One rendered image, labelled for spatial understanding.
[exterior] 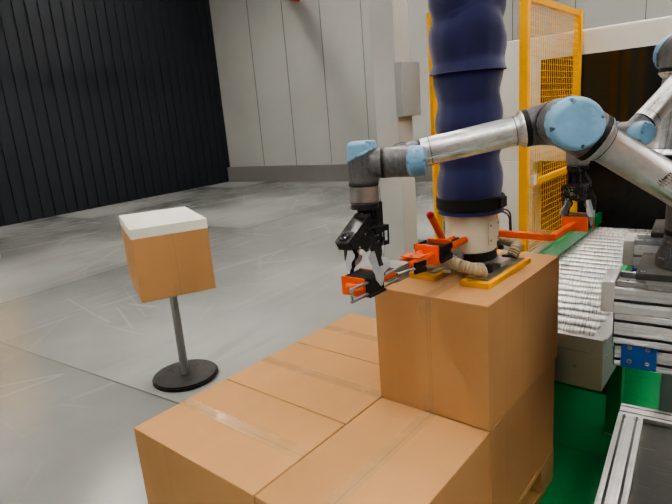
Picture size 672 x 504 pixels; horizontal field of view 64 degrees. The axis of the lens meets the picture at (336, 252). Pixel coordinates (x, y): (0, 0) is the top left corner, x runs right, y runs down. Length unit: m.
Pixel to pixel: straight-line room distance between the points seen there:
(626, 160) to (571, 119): 0.16
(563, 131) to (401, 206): 2.04
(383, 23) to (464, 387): 2.20
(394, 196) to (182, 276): 1.32
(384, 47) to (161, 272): 1.77
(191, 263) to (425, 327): 1.66
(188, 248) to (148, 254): 0.21
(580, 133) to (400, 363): 0.92
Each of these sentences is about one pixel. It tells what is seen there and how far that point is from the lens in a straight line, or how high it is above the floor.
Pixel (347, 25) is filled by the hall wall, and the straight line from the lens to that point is 13.04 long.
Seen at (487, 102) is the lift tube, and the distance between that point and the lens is 1.75.
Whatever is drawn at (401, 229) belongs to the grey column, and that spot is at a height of 0.80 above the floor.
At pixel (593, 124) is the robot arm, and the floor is 1.43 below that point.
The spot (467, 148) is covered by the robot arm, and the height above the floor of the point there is 1.39.
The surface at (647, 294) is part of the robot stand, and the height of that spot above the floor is 0.97.
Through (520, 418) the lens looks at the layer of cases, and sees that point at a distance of 1.99.
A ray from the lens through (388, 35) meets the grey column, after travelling 3.25.
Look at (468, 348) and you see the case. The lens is 1.65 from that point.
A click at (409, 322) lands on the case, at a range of 1.73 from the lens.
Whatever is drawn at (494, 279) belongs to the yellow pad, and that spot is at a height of 0.96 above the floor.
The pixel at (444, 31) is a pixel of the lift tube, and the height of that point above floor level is 1.72.
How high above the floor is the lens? 1.49
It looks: 14 degrees down
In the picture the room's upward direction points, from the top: 5 degrees counter-clockwise
